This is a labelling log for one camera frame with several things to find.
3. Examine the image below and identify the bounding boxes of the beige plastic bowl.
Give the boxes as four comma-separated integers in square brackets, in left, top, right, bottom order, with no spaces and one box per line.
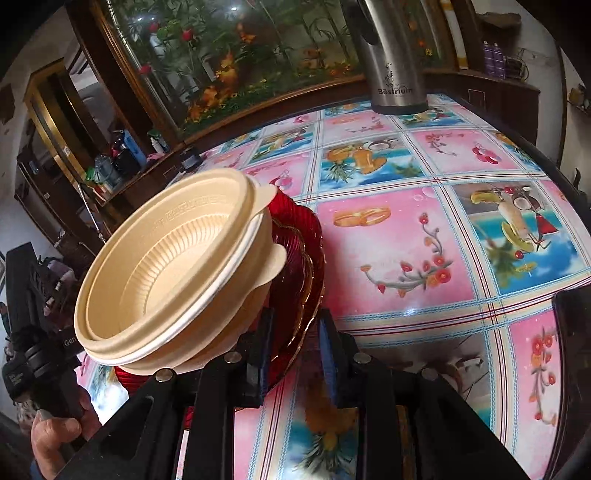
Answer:
[121,241,287,376]
[74,168,279,365]

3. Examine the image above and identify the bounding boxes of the gold-rimmed red glass plate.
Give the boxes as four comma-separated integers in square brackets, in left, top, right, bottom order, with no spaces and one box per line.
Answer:
[269,220,314,360]

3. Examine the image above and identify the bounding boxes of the large red glass plate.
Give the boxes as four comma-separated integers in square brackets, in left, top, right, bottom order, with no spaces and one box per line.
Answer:
[115,191,325,394]

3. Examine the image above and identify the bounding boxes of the white foam bowl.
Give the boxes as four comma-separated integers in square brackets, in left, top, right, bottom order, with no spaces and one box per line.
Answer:
[74,210,286,374]

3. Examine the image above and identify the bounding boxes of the person's left forearm blue sleeve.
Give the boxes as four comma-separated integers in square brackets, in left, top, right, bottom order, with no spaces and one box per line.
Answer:
[30,460,45,480]

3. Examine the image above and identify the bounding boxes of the person's left hand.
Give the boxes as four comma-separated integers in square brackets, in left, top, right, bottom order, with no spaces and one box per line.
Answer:
[30,386,101,479]

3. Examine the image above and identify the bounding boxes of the floral patterned tablecloth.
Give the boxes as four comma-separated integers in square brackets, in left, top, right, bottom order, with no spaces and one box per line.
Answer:
[63,94,590,479]

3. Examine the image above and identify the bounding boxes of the blue water jug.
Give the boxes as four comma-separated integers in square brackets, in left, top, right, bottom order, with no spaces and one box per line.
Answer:
[94,155,122,190]

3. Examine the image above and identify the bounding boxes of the small black jar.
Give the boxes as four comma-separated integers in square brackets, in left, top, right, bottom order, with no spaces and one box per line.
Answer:
[180,147,204,171]

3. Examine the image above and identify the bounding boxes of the stainless steel thermos jug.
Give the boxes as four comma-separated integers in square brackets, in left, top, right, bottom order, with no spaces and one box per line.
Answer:
[341,0,428,115]

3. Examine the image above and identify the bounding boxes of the purple bottles on shelf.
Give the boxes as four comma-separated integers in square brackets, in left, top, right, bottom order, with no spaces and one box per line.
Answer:
[483,41,506,79]

